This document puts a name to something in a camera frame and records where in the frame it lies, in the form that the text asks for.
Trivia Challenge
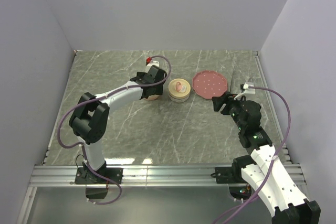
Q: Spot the aluminium front rail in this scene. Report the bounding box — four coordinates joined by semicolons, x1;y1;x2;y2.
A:
28;163;307;188

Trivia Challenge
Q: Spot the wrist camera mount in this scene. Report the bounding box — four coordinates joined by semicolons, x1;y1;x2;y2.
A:
145;57;160;70
234;82;256;100

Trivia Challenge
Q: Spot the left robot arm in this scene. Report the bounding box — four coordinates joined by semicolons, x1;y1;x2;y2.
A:
69;66;167;183

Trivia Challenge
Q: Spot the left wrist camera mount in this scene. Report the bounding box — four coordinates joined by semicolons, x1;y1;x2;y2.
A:
145;57;160;70

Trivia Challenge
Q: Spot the pink bowl white inside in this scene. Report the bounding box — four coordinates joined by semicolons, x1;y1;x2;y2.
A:
145;95;160;101

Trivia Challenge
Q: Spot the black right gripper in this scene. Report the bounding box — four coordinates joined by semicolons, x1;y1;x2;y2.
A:
211;91;248;131

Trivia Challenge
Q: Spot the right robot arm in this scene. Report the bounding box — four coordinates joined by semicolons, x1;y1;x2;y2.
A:
212;92;321;223

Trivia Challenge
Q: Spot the cream lid with label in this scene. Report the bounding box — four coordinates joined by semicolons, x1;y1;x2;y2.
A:
168;78;191;98

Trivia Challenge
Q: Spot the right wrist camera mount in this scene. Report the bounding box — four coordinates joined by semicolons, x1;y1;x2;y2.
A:
234;82;256;100

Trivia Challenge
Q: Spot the steel bowl red band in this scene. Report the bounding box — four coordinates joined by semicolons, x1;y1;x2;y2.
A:
169;94;190;103

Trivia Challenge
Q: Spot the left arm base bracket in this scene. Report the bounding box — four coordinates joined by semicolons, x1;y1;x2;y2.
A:
75;155;124;200

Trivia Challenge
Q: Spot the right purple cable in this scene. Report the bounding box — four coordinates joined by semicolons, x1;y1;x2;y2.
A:
209;85;291;224

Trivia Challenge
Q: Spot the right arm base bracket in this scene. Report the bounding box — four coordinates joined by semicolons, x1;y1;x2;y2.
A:
210;166;245;184

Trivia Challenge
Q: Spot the pink octagonal plate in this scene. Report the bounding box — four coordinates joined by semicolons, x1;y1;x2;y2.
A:
192;70;228;100

